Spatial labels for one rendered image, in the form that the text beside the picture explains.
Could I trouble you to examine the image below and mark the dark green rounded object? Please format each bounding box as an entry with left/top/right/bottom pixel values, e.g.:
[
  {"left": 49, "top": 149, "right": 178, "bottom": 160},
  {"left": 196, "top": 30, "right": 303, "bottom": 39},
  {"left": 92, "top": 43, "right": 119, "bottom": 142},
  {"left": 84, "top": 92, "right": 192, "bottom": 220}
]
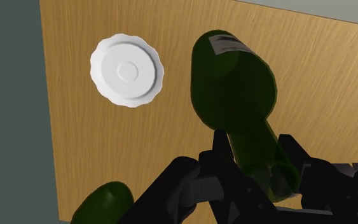
[{"left": 70, "top": 181, "right": 135, "bottom": 224}]

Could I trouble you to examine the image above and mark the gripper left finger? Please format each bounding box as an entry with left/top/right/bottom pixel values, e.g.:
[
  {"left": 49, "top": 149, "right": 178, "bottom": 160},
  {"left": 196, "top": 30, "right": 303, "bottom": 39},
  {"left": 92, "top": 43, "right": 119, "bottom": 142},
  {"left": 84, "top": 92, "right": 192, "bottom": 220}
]
[{"left": 117, "top": 129, "right": 277, "bottom": 224}]

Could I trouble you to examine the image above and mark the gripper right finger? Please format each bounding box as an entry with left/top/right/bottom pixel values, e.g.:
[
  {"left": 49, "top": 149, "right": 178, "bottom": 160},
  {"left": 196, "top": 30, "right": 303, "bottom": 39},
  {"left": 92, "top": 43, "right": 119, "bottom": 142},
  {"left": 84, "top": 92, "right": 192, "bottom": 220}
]
[{"left": 277, "top": 134, "right": 358, "bottom": 224}]

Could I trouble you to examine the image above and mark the white scalloped plate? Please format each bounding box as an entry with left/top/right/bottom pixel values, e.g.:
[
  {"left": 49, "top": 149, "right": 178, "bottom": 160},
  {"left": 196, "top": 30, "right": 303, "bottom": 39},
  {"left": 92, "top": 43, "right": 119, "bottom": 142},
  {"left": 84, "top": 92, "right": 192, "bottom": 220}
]
[{"left": 89, "top": 32, "right": 165, "bottom": 108}]

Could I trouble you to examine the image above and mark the dark green glass bottle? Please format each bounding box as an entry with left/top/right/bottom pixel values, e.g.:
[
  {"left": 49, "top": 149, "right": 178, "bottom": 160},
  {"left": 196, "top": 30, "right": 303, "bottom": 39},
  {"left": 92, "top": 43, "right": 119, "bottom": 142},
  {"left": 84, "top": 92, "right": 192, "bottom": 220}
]
[{"left": 190, "top": 29, "right": 301, "bottom": 204}]

